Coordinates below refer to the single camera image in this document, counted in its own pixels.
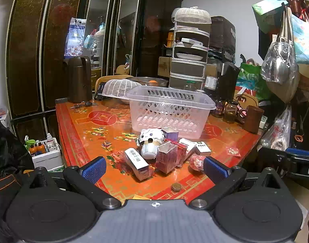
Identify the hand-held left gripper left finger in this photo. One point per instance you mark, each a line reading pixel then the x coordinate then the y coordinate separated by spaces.
pixel 95 169

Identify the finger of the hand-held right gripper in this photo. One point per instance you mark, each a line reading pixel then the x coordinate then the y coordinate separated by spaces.
pixel 273 159
pixel 299 152

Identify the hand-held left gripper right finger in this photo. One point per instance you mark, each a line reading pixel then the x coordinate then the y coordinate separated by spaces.
pixel 215 169

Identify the white black-label cigarette pack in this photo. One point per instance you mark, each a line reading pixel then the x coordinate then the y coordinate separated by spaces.
pixel 203 148

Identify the red box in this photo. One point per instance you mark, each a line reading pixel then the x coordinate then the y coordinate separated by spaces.
pixel 181 151

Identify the white barcode box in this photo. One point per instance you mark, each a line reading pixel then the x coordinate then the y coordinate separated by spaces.
pixel 136 160

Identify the maroon carton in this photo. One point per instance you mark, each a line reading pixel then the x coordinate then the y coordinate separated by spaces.
pixel 166 158

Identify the white round bottle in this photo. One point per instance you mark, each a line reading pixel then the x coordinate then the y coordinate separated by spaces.
pixel 149 150

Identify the purple box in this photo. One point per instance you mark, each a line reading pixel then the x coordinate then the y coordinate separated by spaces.
pixel 170 133

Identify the white packet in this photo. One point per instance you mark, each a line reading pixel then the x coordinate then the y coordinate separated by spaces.
pixel 149 134

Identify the clear plastic basket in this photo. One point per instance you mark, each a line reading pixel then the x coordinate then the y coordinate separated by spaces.
pixel 169 111

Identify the red envelope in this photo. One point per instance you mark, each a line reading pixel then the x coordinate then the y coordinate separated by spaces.
pixel 232 151

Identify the clear plastic bag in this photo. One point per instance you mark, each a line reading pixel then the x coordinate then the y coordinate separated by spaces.
pixel 279 129

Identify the orange printed tablecloth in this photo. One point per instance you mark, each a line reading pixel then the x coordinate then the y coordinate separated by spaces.
pixel 88 131

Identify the brown mug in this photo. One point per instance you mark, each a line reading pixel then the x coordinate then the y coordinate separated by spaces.
pixel 253 119

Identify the white foam box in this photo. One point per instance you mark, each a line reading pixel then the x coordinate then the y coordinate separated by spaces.
pixel 47 157

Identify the yellow card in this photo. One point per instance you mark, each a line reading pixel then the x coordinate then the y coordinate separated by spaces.
pixel 141 197

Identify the small brown bottle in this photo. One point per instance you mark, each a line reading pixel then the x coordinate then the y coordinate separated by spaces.
pixel 218 108

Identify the light wooden cutout chair back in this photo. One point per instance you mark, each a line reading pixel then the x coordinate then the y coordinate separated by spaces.
pixel 246 100

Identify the bunch of keys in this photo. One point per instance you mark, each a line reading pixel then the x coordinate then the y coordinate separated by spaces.
pixel 81 104

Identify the white plastic colander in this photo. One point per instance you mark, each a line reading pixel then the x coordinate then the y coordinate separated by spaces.
pixel 117 87

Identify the green shopping bag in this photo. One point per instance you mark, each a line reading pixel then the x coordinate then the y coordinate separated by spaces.
pixel 249 77

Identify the dark bottle white label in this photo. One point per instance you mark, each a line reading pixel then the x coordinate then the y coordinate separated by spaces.
pixel 211 82

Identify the green lid glass jar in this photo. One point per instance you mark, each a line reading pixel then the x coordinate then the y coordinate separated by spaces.
pixel 191 85

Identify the plastic bag with metal ladle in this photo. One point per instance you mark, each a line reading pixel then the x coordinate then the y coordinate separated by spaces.
pixel 281 65

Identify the black metal appliance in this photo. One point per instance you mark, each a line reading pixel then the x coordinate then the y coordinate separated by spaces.
pixel 227 81

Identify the dark cloth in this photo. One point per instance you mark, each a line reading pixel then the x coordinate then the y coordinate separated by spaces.
pixel 8 144

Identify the brown thermos jug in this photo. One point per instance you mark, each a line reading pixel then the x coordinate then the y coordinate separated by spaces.
pixel 78 79

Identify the metal bowl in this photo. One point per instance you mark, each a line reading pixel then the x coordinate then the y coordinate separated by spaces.
pixel 144 81

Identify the tiered mesh food cover rack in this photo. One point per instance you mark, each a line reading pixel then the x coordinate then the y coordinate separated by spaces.
pixel 190 68

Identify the orange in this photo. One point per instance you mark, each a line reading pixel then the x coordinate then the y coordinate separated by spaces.
pixel 153 81

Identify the blue printed tote bag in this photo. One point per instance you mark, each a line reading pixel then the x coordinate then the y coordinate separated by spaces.
pixel 305 40

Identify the cardboard box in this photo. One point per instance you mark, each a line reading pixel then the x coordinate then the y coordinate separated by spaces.
pixel 164 67

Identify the white plate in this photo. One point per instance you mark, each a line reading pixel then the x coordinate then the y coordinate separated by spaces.
pixel 188 55

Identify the white flat carton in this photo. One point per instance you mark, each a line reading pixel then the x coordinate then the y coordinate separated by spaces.
pixel 191 41

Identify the dark cloth covered appliance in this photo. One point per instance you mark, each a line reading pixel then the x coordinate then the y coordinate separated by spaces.
pixel 221 38

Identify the blue printed hanging bag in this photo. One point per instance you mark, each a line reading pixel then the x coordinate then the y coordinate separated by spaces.
pixel 74 38

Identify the dark wooden wardrobe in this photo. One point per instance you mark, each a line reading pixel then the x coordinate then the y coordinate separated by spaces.
pixel 43 43

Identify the green gift bag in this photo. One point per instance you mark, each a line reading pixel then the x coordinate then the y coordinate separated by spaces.
pixel 268 12

